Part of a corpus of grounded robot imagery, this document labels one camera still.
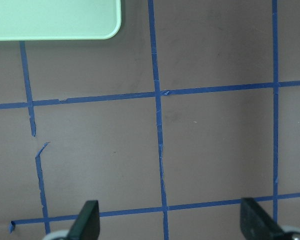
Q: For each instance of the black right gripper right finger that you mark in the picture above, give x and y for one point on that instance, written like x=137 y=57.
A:
x=256 y=224

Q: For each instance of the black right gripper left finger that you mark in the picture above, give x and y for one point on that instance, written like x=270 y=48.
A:
x=87 y=224

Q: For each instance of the light green plastic tray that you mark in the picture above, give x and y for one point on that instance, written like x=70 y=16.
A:
x=37 y=20

